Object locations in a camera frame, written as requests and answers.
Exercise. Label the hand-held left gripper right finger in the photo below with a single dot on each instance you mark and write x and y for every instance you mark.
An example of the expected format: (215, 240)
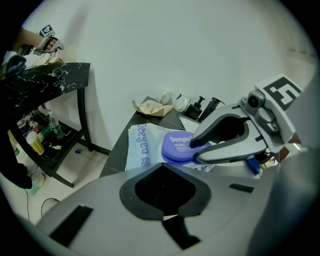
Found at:
(230, 212)

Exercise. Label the clear water bottle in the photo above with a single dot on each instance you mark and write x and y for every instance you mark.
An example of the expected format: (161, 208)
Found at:
(56, 127)

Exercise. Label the white wet wipe pack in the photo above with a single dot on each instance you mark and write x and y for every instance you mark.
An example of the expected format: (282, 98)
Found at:
(140, 150)

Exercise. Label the black marble table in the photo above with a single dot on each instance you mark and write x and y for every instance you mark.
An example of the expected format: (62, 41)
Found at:
(45, 80)

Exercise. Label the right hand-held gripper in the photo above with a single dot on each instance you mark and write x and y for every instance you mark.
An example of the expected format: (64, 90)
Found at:
(277, 105)

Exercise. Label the blue round lid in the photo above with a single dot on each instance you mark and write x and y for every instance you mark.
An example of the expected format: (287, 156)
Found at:
(175, 147)

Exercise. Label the white enamel mug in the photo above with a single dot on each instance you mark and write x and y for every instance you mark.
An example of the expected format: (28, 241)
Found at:
(182, 102)

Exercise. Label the dark blue cloth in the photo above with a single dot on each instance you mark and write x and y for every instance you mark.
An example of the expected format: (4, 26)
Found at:
(15, 65)

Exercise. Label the beige paper packet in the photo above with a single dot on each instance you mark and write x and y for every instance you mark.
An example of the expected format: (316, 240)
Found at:
(162, 110)
(147, 106)
(41, 62)
(53, 60)

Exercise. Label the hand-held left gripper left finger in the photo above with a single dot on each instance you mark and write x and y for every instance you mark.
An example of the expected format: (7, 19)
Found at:
(100, 200)

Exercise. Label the black soap dispenser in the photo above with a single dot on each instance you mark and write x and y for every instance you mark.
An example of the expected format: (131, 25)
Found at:
(195, 108)

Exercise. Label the white cup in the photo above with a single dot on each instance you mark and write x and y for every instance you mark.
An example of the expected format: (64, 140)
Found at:
(165, 97)

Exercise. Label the yellow cup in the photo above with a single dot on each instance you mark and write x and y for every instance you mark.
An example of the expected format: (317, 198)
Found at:
(36, 145)

